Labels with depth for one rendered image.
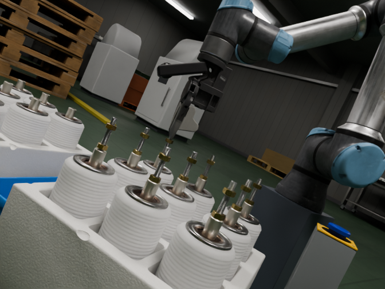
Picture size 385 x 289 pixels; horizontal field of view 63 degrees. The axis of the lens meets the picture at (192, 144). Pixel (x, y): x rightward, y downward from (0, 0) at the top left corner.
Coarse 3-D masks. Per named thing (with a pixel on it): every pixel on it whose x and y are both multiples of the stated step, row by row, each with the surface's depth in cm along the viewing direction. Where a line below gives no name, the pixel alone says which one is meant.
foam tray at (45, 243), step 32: (32, 192) 51; (0, 224) 52; (32, 224) 49; (64, 224) 47; (96, 224) 51; (0, 256) 51; (32, 256) 49; (64, 256) 46; (96, 256) 44; (128, 256) 45; (160, 256) 50; (256, 256) 69; (0, 288) 50; (32, 288) 48; (64, 288) 46; (96, 288) 44; (128, 288) 42; (160, 288) 41; (224, 288) 49
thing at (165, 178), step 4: (140, 164) 75; (144, 164) 75; (148, 168) 73; (148, 172) 72; (152, 172) 73; (160, 176) 73; (164, 176) 74; (168, 176) 75; (172, 176) 77; (164, 180) 74; (168, 180) 74
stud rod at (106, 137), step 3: (114, 117) 55; (111, 120) 54; (114, 120) 54; (111, 123) 54; (114, 123) 54; (108, 129) 54; (105, 132) 54; (108, 132) 54; (111, 132) 55; (105, 135) 54; (108, 135) 54; (105, 138) 54; (108, 138) 55; (102, 141) 54; (105, 141) 55; (105, 144) 55; (102, 150) 55
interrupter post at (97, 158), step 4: (96, 148) 55; (96, 152) 54; (100, 152) 54; (104, 152) 55; (92, 156) 54; (96, 156) 54; (100, 156) 54; (104, 156) 55; (92, 160) 54; (96, 160) 54; (100, 160) 54; (88, 164) 54; (92, 164) 54; (96, 164) 54; (100, 164) 55
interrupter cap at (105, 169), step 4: (76, 156) 55; (80, 156) 56; (84, 156) 57; (88, 156) 58; (76, 160) 52; (80, 160) 53; (84, 160) 55; (88, 160) 56; (80, 164) 52; (84, 164) 52; (104, 164) 58; (88, 168) 51; (92, 168) 52; (96, 168) 54; (100, 168) 55; (104, 168) 56; (108, 168) 56; (112, 168) 57; (96, 172) 52; (100, 172) 52; (104, 172) 53; (108, 172) 54; (112, 172) 55
